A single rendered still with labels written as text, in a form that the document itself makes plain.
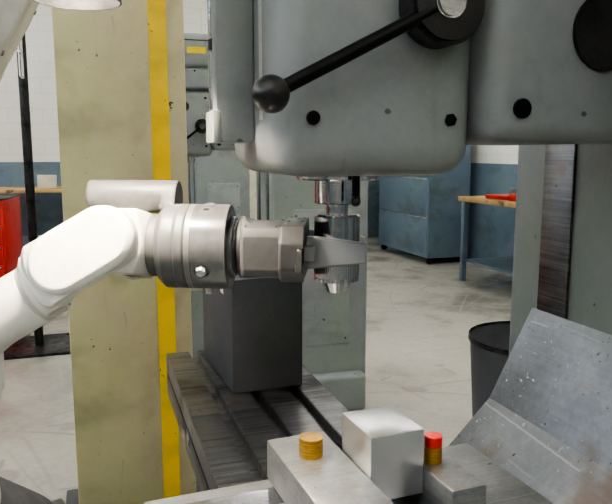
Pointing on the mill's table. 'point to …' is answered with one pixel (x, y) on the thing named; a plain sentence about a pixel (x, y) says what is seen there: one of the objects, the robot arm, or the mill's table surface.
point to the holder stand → (255, 333)
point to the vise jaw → (318, 475)
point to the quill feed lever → (426, 32)
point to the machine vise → (449, 484)
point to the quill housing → (356, 95)
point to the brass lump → (310, 446)
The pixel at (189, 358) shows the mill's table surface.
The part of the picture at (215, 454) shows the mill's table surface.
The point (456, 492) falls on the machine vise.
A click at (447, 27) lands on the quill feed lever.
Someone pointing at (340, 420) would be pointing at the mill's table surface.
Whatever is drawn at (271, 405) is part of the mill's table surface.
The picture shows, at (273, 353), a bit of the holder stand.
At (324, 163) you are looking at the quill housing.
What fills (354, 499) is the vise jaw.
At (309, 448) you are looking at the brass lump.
